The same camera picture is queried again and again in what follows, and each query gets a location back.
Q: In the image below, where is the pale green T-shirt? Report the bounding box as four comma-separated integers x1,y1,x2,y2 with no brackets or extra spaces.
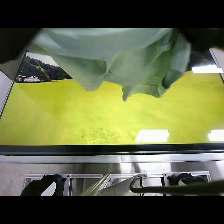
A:
26,28,193,102

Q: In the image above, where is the silver frame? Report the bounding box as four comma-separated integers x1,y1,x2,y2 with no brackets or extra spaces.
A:
0,152,224,197

